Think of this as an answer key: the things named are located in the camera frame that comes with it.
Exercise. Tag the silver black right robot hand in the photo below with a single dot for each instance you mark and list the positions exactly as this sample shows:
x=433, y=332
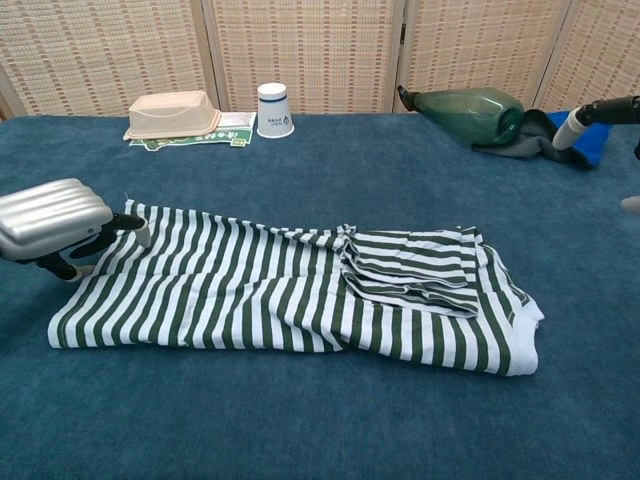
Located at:
x=605, y=110

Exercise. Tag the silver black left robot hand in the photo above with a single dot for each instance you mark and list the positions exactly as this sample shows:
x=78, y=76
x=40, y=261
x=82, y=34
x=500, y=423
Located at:
x=50, y=215

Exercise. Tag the green white striped shirt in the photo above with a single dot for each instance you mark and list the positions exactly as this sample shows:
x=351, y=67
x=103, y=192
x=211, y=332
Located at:
x=225, y=290

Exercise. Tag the blue grey cloth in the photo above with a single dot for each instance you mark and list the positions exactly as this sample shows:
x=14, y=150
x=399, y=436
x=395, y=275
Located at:
x=590, y=145

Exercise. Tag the beige takeout food box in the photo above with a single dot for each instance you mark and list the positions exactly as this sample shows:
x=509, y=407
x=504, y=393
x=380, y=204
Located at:
x=170, y=115

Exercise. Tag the green white flattened carton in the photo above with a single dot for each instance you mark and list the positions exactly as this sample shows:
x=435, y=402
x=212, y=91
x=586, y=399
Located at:
x=220, y=136

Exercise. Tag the white paper cup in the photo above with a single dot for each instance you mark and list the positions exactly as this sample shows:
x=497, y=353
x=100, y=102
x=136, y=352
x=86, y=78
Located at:
x=274, y=115

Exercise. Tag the blue carpet table mat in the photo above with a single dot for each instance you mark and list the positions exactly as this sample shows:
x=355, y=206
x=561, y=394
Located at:
x=300, y=165

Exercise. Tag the bamboo folding screen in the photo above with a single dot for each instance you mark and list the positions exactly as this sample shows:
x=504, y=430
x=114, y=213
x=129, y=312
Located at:
x=300, y=50

